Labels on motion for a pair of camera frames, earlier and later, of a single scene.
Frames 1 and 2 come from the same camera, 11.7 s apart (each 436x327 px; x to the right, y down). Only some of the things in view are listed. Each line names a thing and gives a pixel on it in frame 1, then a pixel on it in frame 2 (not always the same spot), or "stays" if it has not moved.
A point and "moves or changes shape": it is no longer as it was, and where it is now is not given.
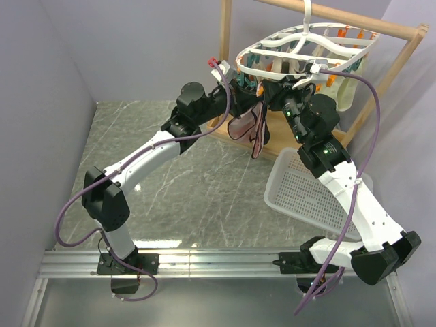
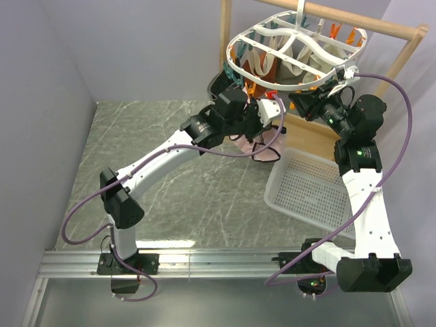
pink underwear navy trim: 253,126 moves or changes shape
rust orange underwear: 268,65 -> 272,75
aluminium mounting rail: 65,263 stays
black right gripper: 276,91 -> 308,103
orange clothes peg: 260,90 moves or changes shape
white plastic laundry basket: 295,189 stays
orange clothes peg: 360,34 -> 351,39
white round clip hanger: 306,48 moves or changes shape
